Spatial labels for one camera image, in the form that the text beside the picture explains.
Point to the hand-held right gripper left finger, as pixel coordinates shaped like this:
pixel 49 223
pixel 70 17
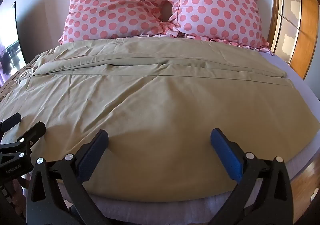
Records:
pixel 92 158

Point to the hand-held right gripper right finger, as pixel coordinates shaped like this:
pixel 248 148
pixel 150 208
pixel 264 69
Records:
pixel 228 156

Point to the wooden framed glass window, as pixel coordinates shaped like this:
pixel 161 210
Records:
pixel 287 37

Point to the tan bed cover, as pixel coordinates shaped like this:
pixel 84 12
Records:
pixel 155 105

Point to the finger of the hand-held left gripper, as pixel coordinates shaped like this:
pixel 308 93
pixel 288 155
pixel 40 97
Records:
pixel 35 132
pixel 11 120

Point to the bright glass door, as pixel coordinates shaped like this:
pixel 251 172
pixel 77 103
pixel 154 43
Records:
pixel 10 40

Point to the wooden cabinet panel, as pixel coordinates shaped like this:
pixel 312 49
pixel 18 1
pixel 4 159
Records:
pixel 308 40

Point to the pink polka dot pillow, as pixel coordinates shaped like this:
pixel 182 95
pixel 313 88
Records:
pixel 112 5
pixel 215 5

